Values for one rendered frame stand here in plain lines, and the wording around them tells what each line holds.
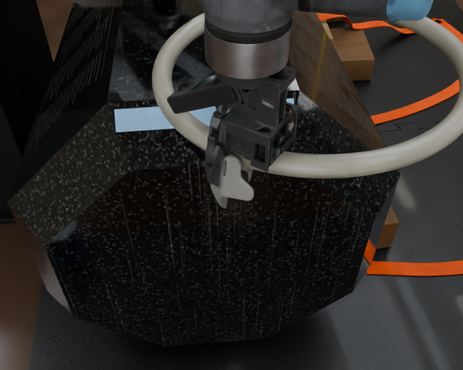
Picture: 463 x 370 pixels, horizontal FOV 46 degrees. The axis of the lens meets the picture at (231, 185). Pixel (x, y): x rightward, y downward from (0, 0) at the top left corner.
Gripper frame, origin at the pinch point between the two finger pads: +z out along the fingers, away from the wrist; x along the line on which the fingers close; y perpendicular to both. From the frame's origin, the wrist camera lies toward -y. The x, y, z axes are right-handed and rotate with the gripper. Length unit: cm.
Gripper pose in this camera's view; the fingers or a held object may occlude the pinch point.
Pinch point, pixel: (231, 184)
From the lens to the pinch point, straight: 74.8
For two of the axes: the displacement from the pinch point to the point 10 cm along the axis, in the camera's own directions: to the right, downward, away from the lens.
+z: 0.0, 7.2, 7.0
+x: 5.3, -5.9, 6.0
